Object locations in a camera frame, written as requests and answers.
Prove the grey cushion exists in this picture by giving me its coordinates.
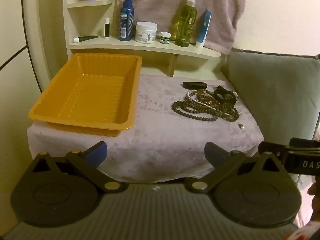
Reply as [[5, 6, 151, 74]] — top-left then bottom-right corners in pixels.
[[226, 47, 320, 155]]

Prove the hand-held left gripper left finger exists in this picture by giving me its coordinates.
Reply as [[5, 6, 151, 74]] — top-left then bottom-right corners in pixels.
[[31, 141, 123, 193]]

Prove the person's right hand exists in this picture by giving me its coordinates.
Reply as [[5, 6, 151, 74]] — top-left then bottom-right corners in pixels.
[[310, 182, 320, 220]]

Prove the blue white tube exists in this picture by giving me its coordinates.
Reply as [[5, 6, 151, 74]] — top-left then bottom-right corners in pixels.
[[195, 9, 212, 49]]

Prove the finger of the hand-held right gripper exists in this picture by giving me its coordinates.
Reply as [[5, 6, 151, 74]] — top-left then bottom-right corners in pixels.
[[258, 141, 292, 159]]

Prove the orange plastic tray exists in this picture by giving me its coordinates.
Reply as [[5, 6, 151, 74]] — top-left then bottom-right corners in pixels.
[[28, 52, 143, 137]]

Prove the black strap wristwatch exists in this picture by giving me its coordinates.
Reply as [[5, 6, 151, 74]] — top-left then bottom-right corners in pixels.
[[213, 85, 238, 105]]

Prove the cream shelf unit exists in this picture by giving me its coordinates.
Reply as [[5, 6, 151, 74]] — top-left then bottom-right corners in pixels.
[[37, 0, 222, 78]]

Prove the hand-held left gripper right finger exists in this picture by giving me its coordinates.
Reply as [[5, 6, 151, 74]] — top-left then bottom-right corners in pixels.
[[185, 142, 282, 193]]

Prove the small black box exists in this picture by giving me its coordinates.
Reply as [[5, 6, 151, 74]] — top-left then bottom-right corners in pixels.
[[183, 82, 208, 90]]

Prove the black cable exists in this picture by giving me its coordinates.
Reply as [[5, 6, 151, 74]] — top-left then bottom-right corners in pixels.
[[0, 45, 28, 70]]

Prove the blue spray bottle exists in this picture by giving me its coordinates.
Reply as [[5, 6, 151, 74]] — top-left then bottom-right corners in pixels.
[[118, 0, 135, 42]]

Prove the large white jar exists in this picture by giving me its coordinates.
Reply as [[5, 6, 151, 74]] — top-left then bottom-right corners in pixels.
[[135, 22, 158, 44]]

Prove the hanging pink towel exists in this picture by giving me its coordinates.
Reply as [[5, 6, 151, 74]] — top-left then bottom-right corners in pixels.
[[117, 0, 250, 55]]

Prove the pink table cloth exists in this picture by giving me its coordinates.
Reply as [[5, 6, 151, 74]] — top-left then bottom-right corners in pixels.
[[26, 74, 265, 183]]

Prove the green spray bottle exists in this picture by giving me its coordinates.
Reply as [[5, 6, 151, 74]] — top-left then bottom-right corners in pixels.
[[174, 0, 198, 47]]

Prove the dark bead necklace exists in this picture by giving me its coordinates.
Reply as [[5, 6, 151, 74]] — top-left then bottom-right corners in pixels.
[[171, 100, 240, 122]]

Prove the black tube with white cap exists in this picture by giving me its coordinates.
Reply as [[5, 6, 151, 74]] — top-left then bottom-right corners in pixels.
[[73, 35, 98, 43]]

